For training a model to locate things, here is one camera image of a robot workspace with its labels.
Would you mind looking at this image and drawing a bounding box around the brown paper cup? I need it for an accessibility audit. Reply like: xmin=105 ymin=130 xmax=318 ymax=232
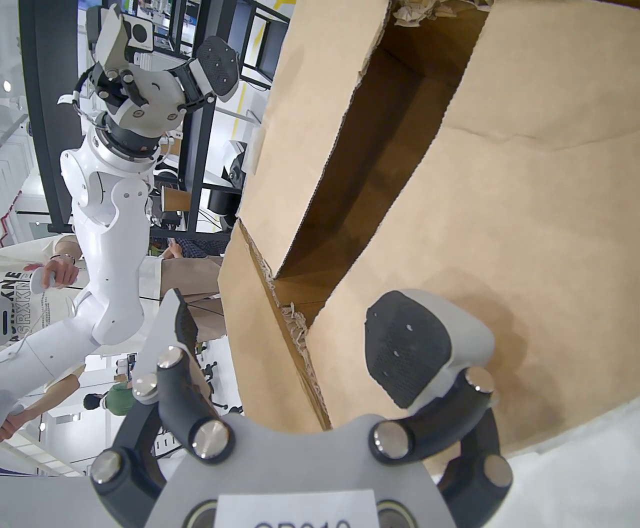
xmin=161 ymin=186 xmax=192 ymax=214

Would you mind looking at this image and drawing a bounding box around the person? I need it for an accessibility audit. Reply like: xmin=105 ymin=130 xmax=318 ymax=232
xmin=82 ymin=382 xmax=136 ymax=417
xmin=0 ymin=235 xmax=90 ymax=443
xmin=142 ymin=238 xmax=226 ymax=345

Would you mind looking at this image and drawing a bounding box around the black metal rack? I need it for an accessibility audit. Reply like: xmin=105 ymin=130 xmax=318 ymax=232
xmin=150 ymin=0 xmax=293 ymax=242

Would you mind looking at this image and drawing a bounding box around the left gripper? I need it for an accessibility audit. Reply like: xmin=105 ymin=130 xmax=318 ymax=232
xmin=90 ymin=4 xmax=242 ymax=163

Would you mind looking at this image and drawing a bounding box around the crumpled packing paper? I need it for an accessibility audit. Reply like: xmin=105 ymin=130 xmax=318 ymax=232
xmin=390 ymin=0 xmax=497 ymax=27

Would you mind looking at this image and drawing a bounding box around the large brown cardboard carton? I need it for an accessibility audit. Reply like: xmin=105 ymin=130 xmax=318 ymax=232
xmin=218 ymin=0 xmax=640 ymax=482

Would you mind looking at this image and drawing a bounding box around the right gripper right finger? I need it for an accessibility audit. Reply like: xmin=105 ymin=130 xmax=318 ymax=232
xmin=365 ymin=289 xmax=515 ymax=528

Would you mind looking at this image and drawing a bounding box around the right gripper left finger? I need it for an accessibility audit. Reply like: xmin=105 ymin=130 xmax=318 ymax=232
xmin=90 ymin=288 xmax=236 ymax=509

